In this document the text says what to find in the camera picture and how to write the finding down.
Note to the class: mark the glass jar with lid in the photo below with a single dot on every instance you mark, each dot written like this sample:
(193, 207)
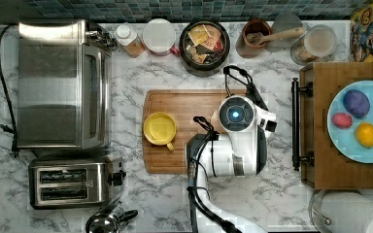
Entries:
(318, 42)

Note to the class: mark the stainless toaster oven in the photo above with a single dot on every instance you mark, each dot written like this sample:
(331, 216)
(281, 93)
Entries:
(64, 73)

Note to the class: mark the white lidded red canister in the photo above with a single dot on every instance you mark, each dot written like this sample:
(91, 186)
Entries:
(159, 37)

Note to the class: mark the purple egg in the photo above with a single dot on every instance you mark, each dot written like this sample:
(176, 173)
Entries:
(356, 103)

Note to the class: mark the yellow lemon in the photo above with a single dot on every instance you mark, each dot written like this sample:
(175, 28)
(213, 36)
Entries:
(364, 134)

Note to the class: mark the wooden cutting board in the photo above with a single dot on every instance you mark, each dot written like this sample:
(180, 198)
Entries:
(183, 106)

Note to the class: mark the black bowl of tea bags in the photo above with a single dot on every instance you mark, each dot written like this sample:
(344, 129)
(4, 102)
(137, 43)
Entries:
(204, 47)

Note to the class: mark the yellow mug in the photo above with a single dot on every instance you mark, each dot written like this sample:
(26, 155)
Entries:
(160, 129)

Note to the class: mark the wooden drawer cabinet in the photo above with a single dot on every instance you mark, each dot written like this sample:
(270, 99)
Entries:
(329, 168)

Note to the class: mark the black drawer handle bar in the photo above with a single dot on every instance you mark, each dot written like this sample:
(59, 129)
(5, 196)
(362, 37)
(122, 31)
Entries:
(296, 90)

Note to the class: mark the pink speckled egg left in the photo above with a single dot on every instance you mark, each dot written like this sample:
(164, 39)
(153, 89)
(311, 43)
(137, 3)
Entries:
(342, 120)

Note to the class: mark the spice bottle white cap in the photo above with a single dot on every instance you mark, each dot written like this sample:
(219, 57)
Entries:
(129, 39)

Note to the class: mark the glass pot lid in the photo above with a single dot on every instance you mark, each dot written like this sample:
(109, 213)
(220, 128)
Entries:
(317, 217)

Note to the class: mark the silver two-slot toaster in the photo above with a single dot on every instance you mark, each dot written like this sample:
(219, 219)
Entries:
(60, 182)

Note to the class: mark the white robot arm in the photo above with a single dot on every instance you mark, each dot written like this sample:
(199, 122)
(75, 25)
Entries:
(239, 150)

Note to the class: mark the brown ceramic utensil crock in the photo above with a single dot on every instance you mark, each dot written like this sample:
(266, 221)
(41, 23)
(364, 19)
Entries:
(248, 44)

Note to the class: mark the colourful cereal box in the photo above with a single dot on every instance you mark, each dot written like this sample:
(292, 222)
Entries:
(361, 37)

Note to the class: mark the wooden spoon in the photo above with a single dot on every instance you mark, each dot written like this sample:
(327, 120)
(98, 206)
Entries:
(278, 35)

